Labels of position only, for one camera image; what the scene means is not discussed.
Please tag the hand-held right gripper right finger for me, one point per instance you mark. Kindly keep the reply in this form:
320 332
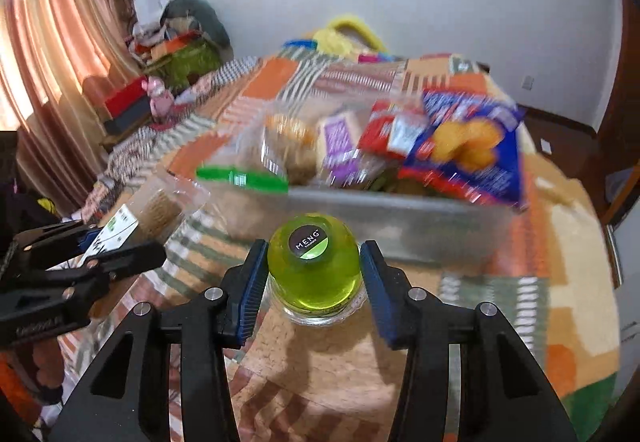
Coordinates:
380 292

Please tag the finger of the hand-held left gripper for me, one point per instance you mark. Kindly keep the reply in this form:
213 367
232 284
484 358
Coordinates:
92 237
135 257

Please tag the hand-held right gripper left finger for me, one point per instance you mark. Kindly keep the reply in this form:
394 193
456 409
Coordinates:
252 287

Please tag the brown white label packet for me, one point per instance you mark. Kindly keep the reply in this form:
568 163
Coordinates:
160 207

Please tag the green jelly cup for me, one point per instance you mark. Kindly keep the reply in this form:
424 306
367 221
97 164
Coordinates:
315 282

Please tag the clear plastic storage container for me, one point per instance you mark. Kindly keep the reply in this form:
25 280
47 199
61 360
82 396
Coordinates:
400 227

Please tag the green pea packet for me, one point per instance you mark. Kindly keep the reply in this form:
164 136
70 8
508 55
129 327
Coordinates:
240 178

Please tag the yellow cracker packet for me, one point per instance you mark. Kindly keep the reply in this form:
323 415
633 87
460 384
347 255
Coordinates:
292 137

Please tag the purple label biscuit packet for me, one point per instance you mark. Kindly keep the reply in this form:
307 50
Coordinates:
340 137

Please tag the red snack bag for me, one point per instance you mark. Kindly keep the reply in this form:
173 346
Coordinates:
390 132

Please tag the blue snack bag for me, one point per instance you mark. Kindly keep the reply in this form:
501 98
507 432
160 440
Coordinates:
465 147

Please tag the red box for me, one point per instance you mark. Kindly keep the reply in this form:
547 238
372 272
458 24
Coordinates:
125 97

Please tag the pink plush toy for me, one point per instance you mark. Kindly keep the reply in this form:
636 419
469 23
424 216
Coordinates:
160 94

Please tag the orange pink curtain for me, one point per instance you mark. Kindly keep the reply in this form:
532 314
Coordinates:
60 47

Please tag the green bag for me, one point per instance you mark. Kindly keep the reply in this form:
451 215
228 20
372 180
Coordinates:
187 62

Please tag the small white floor plate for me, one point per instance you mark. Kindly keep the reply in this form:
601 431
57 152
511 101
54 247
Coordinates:
546 146

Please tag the yellow cloth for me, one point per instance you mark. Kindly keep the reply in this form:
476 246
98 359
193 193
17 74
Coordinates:
335 42

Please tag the yellow padded arch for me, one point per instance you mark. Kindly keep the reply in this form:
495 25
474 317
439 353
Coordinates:
357 27

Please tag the dark wooden bed post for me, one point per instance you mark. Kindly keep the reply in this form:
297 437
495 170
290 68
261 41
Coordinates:
482 67

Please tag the white wall socket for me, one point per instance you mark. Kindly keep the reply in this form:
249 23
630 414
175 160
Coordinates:
526 82

